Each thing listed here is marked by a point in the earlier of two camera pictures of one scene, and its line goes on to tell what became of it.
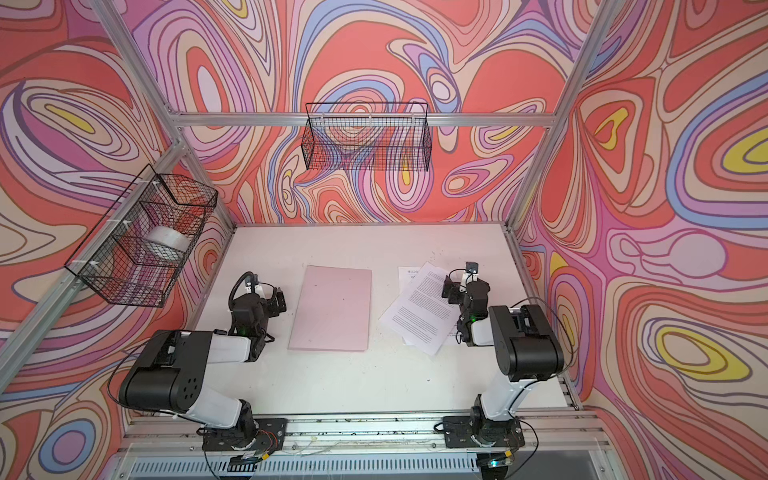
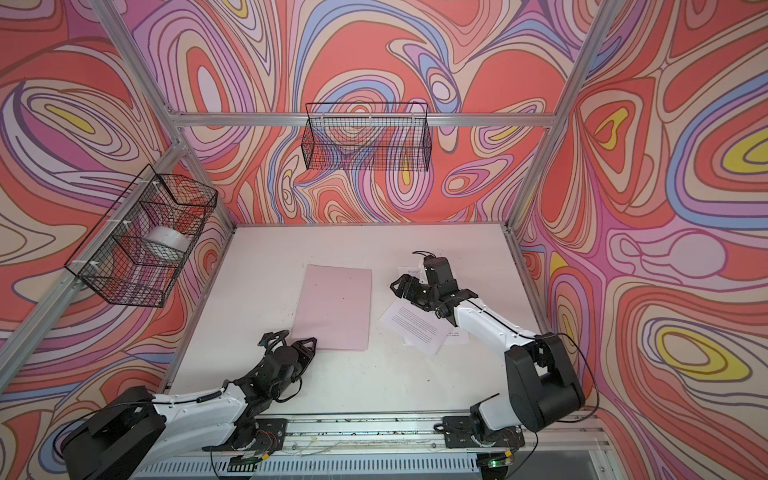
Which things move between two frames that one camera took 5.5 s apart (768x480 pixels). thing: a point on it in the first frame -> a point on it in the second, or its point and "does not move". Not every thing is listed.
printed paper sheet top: x=421 y=314 does not move
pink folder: x=333 y=312 does not move
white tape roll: x=169 y=237 does not move
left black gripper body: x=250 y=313 -> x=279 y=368
